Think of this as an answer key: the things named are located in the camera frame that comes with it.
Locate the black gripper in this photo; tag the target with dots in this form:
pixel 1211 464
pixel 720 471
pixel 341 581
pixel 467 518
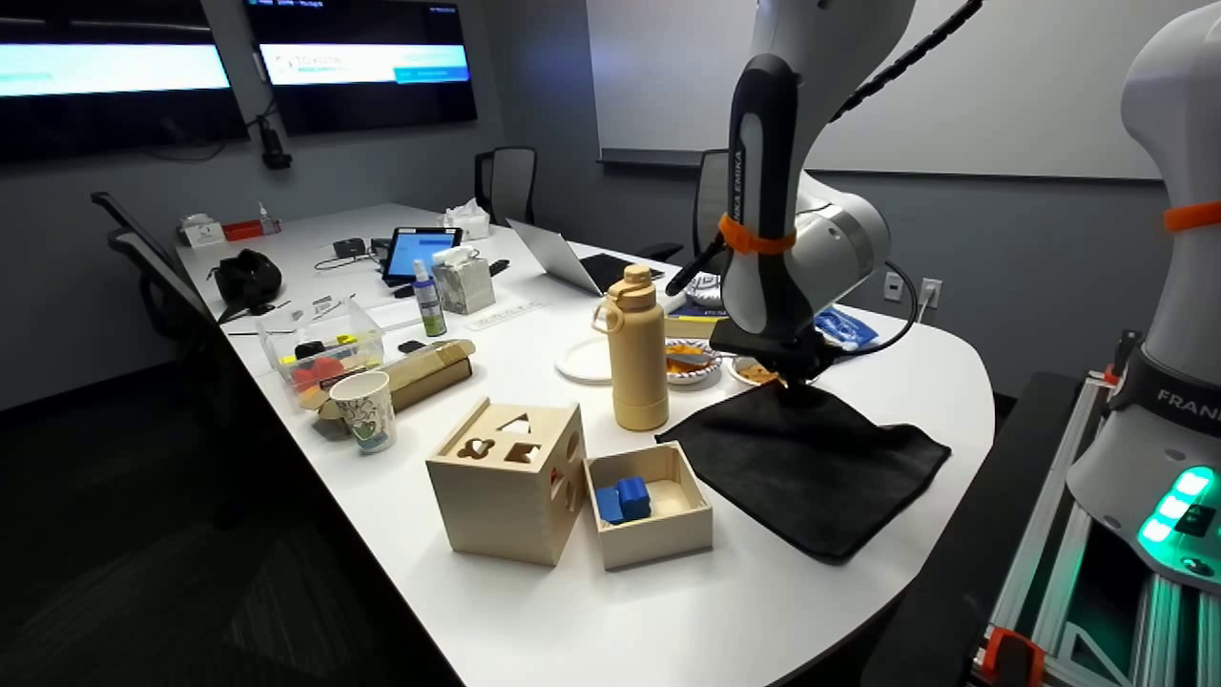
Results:
pixel 770 348

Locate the black microfibre cloth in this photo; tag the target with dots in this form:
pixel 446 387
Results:
pixel 814 480

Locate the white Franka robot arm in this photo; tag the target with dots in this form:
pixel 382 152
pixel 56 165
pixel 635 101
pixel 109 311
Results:
pixel 764 191

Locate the white bowl of pretzels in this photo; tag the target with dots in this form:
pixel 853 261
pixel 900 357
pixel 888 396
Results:
pixel 753 371

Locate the blue white snack bag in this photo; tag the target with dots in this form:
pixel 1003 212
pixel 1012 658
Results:
pixel 846 330

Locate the bowl of orange chips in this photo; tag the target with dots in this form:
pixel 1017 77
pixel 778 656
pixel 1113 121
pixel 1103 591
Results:
pixel 691 366

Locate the white patterned paper bowl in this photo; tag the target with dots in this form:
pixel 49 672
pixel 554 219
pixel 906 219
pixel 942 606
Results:
pixel 704 293

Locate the tan insulated water bottle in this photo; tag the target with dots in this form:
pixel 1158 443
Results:
pixel 635 357

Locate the black mesh office chair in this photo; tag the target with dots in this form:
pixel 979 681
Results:
pixel 504 185
pixel 710 195

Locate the blue toy block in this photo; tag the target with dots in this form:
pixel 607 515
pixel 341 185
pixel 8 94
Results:
pixel 622 501

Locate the open wooden tray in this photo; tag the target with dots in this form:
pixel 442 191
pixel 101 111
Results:
pixel 652 536

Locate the white round plate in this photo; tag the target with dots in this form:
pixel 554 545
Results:
pixel 583 359

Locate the dark open laptop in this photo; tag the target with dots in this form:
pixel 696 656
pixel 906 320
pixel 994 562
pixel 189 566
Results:
pixel 558 253

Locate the wooden shape sorter box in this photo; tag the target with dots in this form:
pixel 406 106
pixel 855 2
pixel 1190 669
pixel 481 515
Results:
pixel 503 490

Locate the orange clamp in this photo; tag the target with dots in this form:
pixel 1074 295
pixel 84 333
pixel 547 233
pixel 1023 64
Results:
pixel 1012 658

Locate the white carton box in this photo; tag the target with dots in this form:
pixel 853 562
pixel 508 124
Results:
pixel 463 279

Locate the long tan wooden block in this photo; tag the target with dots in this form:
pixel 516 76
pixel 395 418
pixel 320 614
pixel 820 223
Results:
pixel 432 370

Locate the crumpled white plastic bag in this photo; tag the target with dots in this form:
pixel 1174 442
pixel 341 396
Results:
pixel 467 219

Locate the black phone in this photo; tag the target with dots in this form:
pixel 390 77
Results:
pixel 411 345

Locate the tablet with blue screen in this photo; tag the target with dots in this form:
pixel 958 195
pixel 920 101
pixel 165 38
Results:
pixel 421 253

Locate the white paper cup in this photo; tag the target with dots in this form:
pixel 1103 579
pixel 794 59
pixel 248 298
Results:
pixel 365 413

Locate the black pouch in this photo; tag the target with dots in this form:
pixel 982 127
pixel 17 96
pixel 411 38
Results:
pixel 348 249

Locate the clear plastic storage container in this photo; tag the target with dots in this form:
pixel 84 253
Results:
pixel 320 348

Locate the black bag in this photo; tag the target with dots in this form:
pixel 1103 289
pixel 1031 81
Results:
pixel 248 286

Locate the small red box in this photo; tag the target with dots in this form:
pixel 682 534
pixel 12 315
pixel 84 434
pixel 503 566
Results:
pixel 241 232

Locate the black hanging microphone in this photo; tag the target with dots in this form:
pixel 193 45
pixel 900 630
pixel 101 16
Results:
pixel 262 101

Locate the small white box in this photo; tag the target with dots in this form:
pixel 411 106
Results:
pixel 199 232

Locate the grey office chair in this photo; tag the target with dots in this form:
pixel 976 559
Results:
pixel 165 279

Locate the white wall outlet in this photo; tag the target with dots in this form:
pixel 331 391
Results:
pixel 934 293

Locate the metal robot mounting frame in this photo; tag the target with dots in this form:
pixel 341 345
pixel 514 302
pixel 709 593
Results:
pixel 1056 546

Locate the wall whiteboard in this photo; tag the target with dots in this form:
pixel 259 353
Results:
pixel 994 90

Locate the wall display screen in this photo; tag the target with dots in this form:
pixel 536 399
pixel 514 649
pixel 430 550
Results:
pixel 365 64
pixel 117 71

